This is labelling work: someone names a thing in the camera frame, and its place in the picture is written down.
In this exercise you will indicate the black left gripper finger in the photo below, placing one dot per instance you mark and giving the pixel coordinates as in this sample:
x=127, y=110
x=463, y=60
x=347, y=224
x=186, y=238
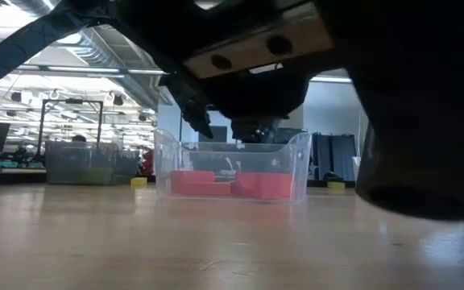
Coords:
x=204, y=121
x=189, y=114

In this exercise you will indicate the wide red rectangular block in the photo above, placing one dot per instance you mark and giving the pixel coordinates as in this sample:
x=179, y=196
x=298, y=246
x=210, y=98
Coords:
x=208, y=189

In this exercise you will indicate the long yellow block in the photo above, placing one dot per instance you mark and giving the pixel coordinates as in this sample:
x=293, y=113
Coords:
x=138, y=181

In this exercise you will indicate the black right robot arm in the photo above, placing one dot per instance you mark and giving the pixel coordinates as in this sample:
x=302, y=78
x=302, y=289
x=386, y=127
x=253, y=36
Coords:
x=417, y=121

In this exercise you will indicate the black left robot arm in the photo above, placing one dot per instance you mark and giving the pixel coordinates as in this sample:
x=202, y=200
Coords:
x=22, y=46

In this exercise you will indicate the clear plastic bin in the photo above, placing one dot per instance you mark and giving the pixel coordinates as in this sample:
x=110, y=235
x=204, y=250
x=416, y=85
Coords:
x=167, y=161

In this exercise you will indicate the red background object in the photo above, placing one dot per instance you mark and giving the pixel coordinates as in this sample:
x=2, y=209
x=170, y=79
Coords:
x=147, y=163

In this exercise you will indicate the dark grey curtain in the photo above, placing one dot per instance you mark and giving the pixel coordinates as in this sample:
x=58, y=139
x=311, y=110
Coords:
x=332, y=155

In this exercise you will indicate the long ceiling light bar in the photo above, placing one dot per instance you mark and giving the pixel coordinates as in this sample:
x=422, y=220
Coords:
x=83, y=69

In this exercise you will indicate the green rectangular block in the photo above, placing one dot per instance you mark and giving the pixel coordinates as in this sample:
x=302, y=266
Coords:
x=336, y=185

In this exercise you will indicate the person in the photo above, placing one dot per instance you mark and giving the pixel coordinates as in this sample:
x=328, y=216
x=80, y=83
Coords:
x=79, y=138

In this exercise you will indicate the smoky grey plastic bin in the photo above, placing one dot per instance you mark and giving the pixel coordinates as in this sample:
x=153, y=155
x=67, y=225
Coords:
x=67, y=161

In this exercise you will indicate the dark wall screen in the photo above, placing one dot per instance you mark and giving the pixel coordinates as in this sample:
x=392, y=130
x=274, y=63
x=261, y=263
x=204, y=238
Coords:
x=292, y=135

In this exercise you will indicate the silver round ventilation duct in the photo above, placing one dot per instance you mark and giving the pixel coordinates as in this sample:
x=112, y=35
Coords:
x=115, y=60

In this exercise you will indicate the black gantry frame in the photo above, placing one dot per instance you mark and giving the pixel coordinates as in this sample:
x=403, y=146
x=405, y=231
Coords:
x=43, y=129

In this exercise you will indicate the black aluminium table frame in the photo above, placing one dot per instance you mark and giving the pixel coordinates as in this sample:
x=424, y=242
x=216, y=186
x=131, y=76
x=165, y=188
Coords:
x=10, y=179

